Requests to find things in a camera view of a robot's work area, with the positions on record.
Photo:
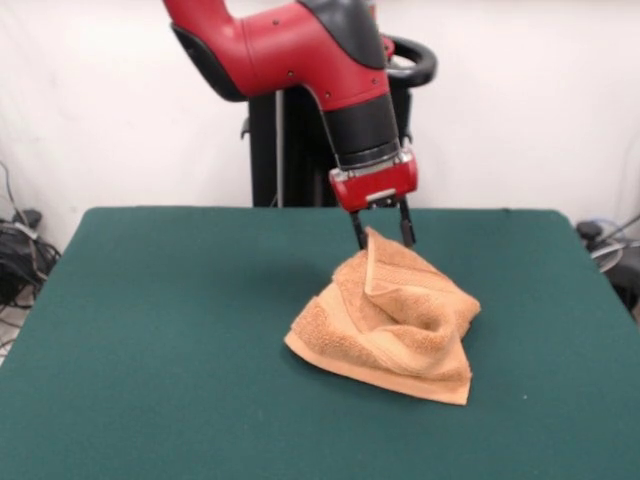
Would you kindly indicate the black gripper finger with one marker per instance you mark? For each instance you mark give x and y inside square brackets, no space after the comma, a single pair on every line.
[359,232]
[408,225]

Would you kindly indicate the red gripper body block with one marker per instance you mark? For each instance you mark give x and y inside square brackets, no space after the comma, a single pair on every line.
[377,187]

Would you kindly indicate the orange terry towel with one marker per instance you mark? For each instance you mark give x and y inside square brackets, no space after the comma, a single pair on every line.
[390,330]

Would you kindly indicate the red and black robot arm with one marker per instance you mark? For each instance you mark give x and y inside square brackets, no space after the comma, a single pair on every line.
[300,55]

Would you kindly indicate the black plug block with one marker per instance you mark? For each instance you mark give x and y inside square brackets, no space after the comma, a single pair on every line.
[590,230]

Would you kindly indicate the silver round disc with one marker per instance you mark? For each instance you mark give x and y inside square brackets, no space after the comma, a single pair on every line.
[607,255]

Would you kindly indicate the black chair base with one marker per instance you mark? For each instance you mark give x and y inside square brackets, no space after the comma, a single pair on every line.
[627,290]

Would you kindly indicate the dark green table cloth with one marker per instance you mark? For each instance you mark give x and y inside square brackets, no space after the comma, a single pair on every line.
[150,350]

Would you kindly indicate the small black adapter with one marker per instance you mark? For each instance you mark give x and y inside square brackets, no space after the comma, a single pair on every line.
[33,217]

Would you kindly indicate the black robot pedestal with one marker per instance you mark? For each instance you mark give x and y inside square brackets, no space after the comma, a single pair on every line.
[295,150]

